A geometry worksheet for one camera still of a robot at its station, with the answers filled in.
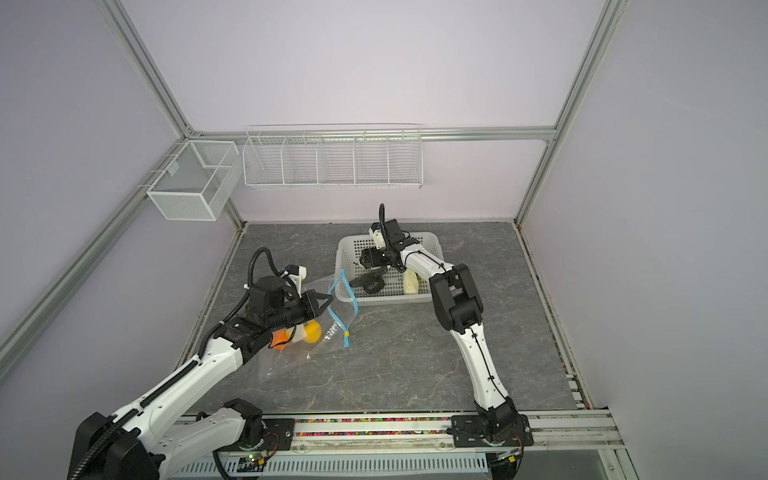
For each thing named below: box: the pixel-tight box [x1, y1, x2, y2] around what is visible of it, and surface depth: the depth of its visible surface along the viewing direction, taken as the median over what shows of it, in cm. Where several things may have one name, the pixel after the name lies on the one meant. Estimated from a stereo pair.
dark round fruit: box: [363, 278, 385, 294], surface depth 98 cm
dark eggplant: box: [349, 268, 389, 288], surface depth 101 cm
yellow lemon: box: [304, 319, 322, 344], surface depth 85 cm
